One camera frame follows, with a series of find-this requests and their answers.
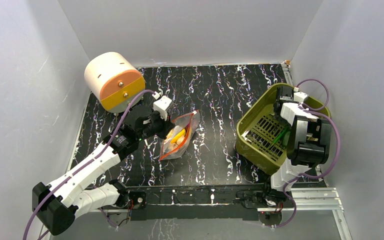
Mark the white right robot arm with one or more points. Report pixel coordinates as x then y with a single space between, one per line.
307 141

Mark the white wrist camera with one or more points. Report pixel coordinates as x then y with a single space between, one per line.
162 104
299 96

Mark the yellow toy lemon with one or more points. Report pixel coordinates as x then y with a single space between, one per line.
180 134

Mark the olive green plastic basket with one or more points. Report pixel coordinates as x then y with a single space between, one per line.
256 131

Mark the white orange cylindrical drum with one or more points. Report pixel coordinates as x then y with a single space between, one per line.
113 81

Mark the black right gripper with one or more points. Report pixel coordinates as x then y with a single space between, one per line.
281 108

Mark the beige toy garlic bulb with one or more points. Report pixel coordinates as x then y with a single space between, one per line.
181 140

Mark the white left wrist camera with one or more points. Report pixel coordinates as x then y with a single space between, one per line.
162 104

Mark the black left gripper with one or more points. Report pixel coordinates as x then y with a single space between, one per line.
167 125

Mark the green toy bean pod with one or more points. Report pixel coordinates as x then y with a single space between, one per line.
281 135

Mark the clear orange zip top bag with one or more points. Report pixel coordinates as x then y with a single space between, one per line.
189 122

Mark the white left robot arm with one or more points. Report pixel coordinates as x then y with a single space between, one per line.
58 204

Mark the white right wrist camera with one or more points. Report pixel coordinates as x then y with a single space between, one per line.
299 96

